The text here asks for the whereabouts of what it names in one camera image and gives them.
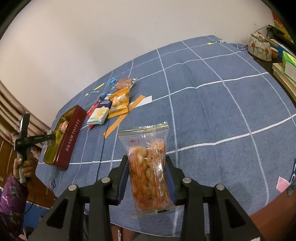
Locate clear bag orange snacks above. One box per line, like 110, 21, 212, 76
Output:
118, 121, 173, 213

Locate red snack packet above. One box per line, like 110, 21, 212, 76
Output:
87, 101, 100, 130

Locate navy white cracker packet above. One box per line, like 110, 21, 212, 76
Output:
96, 99, 112, 125

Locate orange snack packet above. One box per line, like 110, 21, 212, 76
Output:
108, 87, 130, 118

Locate dark candy blue ends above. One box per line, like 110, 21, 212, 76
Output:
100, 91, 110, 99

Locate clear bag peanuts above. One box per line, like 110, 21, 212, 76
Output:
112, 78, 137, 91

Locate pink patterned snack pack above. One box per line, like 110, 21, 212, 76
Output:
59, 121, 68, 133

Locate blue candy wrapper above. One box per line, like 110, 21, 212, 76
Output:
107, 77, 118, 87

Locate purple sleeve forearm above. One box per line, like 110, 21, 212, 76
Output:
1, 173, 29, 240

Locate person left hand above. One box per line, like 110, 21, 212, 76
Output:
13, 152, 35, 182

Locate gold and red tin box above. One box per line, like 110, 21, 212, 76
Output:
43, 105, 87, 171

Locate blue grid tablecloth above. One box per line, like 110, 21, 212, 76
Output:
36, 35, 296, 237

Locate stack of books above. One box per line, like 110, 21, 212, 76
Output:
273, 63, 296, 101

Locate floral ceramic teapot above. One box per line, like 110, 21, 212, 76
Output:
247, 33, 278, 62

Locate green tissue box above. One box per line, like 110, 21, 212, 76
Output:
282, 51, 296, 82

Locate red gift box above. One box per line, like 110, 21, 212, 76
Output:
272, 11, 292, 41

